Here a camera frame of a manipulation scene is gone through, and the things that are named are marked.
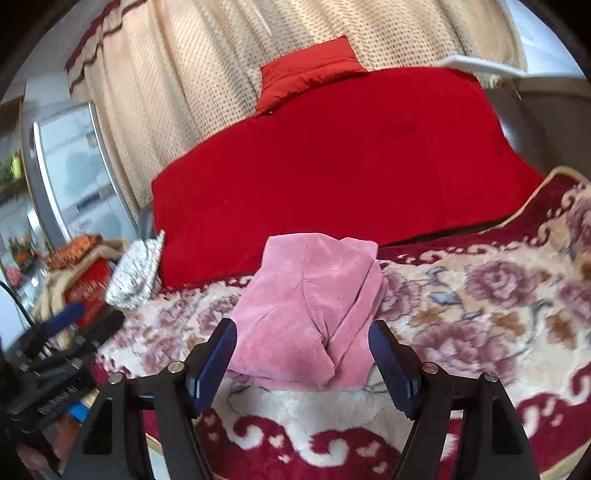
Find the orange flower bouquet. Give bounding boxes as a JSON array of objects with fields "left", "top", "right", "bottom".
[{"left": 9, "top": 233, "right": 37, "bottom": 269}]

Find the beige dotted curtain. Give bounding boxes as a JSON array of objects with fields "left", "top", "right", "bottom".
[{"left": 65, "top": 0, "right": 529, "bottom": 222}]

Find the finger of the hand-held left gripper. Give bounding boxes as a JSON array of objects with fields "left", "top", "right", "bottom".
[
  {"left": 69, "top": 310, "right": 125, "bottom": 354},
  {"left": 25, "top": 301, "right": 87, "bottom": 354}
]

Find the white patterned cloth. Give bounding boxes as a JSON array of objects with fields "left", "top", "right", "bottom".
[{"left": 105, "top": 229, "right": 166, "bottom": 311}]

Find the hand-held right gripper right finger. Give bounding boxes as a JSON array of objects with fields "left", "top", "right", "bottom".
[{"left": 368, "top": 320, "right": 541, "bottom": 480}]

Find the pink corduroy jacket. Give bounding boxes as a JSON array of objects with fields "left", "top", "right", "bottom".
[{"left": 226, "top": 233, "right": 391, "bottom": 392}]

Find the silver refrigerator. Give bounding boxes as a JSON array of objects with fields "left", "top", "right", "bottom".
[{"left": 28, "top": 102, "right": 139, "bottom": 250}]

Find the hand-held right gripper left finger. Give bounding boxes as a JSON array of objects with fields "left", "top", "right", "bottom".
[{"left": 65, "top": 318, "right": 238, "bottom": 480}]

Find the orange patterned cloth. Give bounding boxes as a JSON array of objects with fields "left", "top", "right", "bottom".
[{"left": 46, "top": 234, "right": 105, "bottom": 271}]

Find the white flat board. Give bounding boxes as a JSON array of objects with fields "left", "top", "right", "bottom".
[{"left": 436, "top": 54, "right": 527, "bottom": 77}]

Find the red plush blanket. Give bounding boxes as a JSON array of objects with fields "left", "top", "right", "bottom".
[{"left": 151, "top": 66, "right": 546, "bottom": 289}]

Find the red cardboard box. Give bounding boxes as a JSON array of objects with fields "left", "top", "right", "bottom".
[{"left": 65, "top": 258, "right": 116, "bottom": 319}]

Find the red pillow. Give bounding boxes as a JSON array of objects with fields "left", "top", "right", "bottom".
[{"left": 254, "top": 36, "right": 369, "bottom": 117}]

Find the black cable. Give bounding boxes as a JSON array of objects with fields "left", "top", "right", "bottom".
[{"left": 0, "top": 281, "right": 34, "bottom": 334}]

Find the floral plush blanket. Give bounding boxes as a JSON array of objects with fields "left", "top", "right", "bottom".
[{"left": 95, "top": 168, "right": 591, "bottom": 480}]

